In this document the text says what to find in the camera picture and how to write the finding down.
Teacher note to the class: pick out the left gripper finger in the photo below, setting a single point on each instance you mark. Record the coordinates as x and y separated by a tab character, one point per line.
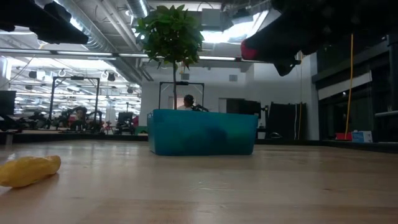
57	12
59	32

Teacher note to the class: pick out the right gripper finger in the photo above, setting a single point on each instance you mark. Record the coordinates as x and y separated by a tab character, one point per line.
283	40
286	67

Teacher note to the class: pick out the teal plastic tupperware container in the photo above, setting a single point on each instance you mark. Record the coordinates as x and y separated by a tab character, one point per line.
202	130

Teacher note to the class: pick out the black curtain panel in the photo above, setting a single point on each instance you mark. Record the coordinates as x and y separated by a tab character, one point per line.
286	119

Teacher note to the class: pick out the linear ceiling light fixture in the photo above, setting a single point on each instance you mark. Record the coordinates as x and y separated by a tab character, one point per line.
130	55
217	58

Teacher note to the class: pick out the person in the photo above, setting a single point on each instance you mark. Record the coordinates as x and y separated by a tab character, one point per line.
81	116
188	101

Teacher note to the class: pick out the black background monitor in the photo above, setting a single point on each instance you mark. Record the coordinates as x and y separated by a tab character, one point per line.
7	102

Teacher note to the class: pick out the red box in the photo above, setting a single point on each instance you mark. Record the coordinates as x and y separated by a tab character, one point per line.
343	136

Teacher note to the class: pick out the blue and white box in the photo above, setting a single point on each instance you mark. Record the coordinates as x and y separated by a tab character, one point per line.
362	137

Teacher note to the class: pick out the potted green artificial plant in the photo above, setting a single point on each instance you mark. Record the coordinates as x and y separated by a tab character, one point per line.
171	34

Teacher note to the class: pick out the small yellow toy chili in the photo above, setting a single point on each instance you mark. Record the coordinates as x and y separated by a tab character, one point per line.
28	171

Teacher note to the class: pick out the black background gantry frame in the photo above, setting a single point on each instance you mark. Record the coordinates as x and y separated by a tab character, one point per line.
182	83
76	77

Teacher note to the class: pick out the dark wall panel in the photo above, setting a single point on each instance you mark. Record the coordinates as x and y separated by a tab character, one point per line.
242	105

